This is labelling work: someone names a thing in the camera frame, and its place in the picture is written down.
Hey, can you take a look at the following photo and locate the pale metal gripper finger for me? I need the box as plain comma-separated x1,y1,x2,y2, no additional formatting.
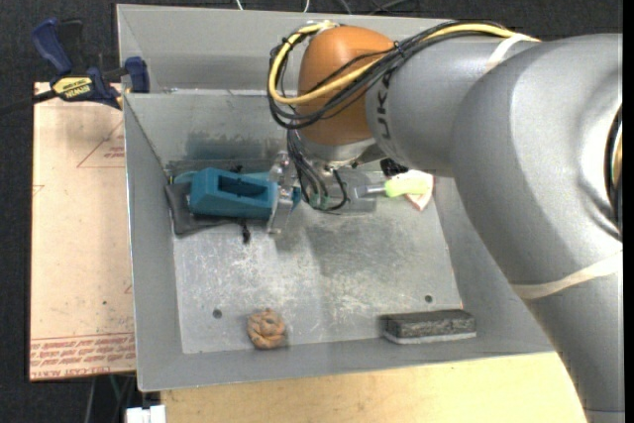
265,185,302,235
268,152,295,187

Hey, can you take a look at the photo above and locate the teal blue plastic block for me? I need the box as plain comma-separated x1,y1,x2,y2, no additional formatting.
172,166,302,222

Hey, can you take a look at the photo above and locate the grey metal bin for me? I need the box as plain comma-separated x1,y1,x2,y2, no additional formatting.
116,3,562,393

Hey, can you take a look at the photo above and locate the dark grey cloth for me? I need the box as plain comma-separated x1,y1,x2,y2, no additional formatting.
163,172,259,244

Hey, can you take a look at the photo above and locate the brown coiled toy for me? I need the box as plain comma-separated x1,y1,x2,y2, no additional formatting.
246,307,289,351

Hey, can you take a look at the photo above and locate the dark grey sponge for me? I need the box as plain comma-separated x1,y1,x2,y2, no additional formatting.
379,309,477,346

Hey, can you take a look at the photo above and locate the brown cardboard board, red print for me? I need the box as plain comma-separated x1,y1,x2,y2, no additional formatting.
29,81,138,382

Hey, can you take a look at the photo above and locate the green handled grey tool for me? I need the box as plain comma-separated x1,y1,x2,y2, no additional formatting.
353,176,431,213

